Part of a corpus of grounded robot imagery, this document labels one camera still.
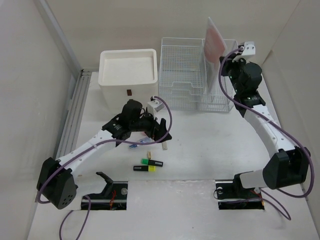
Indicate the booklet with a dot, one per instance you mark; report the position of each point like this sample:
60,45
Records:
214,48

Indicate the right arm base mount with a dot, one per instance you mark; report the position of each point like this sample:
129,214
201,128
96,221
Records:
232,197

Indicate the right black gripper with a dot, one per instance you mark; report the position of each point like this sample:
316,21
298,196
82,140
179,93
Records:
228,62

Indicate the aluminium rail frame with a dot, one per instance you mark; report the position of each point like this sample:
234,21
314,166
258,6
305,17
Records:
70,126

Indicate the small tan eraser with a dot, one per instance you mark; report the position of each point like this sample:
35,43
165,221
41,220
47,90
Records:
149,155

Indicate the yellow highlighter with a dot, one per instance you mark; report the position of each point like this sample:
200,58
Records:
144,168

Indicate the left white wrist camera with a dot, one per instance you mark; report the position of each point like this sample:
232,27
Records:
154,106

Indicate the white drawer organizer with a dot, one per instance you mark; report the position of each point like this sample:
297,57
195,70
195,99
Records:
128,74

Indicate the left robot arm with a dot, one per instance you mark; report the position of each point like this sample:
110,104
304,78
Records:
61,180

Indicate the green highlighter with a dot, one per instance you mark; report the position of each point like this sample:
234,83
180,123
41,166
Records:
151,162

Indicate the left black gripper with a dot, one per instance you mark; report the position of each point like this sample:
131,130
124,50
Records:
157,131

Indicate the grey eraser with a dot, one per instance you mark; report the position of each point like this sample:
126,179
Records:
164,146

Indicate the white wire mesh organizer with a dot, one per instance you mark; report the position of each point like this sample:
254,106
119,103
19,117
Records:
183,78

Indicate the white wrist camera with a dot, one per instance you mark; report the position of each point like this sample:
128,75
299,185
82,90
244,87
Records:
247,50
154,106

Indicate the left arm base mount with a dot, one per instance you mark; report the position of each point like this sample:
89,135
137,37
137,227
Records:
113,196

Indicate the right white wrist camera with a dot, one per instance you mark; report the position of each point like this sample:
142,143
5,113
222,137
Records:
247,50

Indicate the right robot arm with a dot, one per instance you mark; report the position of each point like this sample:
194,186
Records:
289,161

